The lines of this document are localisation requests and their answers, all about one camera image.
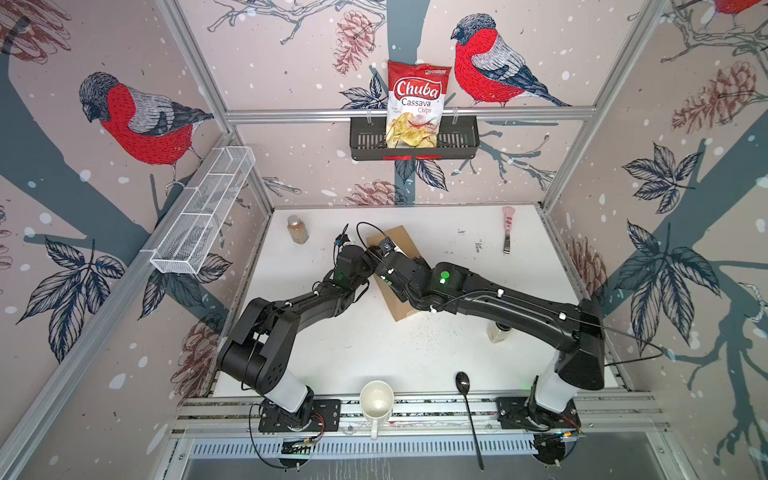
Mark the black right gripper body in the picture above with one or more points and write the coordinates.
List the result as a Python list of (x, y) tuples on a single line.
[(387, 264)]

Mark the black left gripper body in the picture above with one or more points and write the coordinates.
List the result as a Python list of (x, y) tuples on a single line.
[(368, 264)]

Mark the brown cardboard express box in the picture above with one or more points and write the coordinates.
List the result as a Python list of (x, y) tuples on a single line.
[(399, 310)]

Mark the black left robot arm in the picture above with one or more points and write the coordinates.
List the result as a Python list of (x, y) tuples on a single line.
[(257, 350)]

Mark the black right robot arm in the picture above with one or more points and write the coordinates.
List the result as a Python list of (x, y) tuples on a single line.
[(574, 331)]

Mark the brown spice jar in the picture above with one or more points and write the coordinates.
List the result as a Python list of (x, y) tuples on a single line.
[(297, 229)]

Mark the black lid glass jar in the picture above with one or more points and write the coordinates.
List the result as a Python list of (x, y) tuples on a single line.
[(497, 332)]

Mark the black long spoon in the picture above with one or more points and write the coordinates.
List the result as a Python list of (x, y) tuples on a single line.
[(462, 383)]

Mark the cream ceramic mug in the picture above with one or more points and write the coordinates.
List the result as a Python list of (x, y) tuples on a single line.
[(376, 403)]

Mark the Chuba cassava chips bag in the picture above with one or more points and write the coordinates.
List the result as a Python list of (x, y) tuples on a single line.
[(416, 97)]

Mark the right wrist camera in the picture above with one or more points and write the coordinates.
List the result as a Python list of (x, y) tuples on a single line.
[(387, 246)]

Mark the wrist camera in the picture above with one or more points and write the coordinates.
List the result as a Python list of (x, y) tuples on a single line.
[(341, 240), (387, 246)]

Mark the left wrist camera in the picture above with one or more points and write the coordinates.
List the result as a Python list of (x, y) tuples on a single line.
[(341, 240)]

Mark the black wire wall basket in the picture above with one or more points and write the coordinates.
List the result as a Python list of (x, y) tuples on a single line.
[(458, 138)]

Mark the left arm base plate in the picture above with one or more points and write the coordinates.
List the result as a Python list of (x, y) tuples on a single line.
[(321, 415)]

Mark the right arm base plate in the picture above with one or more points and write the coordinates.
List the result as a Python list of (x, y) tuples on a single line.
[(521, 413)]

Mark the white wire mesh shelf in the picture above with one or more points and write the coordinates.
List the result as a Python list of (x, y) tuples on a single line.
[(192, 234)]

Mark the aluminium front rail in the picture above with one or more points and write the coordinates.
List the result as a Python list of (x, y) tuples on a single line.
[(610, 410)]

